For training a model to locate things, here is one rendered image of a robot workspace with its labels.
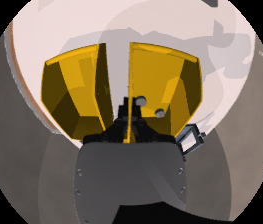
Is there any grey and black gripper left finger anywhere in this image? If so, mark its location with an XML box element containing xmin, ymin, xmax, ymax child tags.
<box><xmin>83</xmin><ymin>97</ymin><xmax>129</xmax><ymax>145</ymax></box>

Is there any dark grey metal shelf rack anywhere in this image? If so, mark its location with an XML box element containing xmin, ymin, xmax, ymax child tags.
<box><xmin>175</xmin><ymin>124</ymin><xmax>206</xmax><ymax>162</ymax></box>

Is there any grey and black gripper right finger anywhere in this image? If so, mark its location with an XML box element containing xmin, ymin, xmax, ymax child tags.
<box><xmin>130</xmin><ymin>97</ymin><xmax>176</xmax><ymax>144</ymax></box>

